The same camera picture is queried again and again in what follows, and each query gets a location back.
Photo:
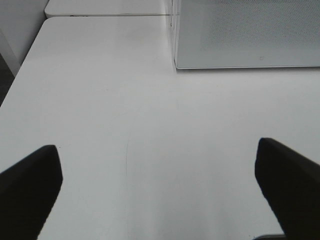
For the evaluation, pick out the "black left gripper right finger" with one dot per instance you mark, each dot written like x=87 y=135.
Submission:
x=290 y=183

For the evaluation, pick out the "white microwave oven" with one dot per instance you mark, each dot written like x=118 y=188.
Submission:
x=171 y=11

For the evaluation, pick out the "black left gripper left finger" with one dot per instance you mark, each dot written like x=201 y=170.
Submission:
x=28 y=192

